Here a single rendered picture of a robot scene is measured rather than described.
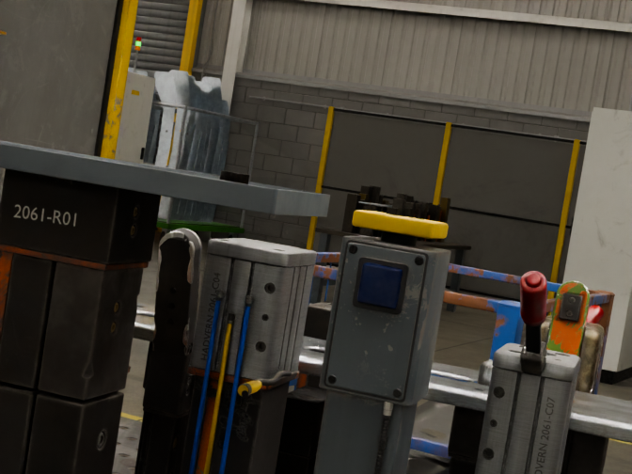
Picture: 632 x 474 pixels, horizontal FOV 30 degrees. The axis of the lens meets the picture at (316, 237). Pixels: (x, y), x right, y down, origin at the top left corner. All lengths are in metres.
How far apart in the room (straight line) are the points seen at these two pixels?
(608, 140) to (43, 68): 5.34
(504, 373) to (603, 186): 8.00
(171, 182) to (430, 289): 0.20
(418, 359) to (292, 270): 0.24
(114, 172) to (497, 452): 0.39
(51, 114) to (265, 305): 3.65
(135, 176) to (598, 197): 8.18
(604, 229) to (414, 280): 8.13
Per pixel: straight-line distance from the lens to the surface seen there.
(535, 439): 1.00
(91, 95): 4.85
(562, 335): 1.32
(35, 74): 4.53
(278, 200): 0.83
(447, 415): 3.70
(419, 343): 0.84
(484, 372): 1.20
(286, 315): 1.05
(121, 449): 1.93
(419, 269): 0.83
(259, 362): 1.04
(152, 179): 0.86
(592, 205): 8.98
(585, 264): 8.98
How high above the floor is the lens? 1.18
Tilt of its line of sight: 3 degrees down
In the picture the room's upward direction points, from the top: 9 degrees clockwise
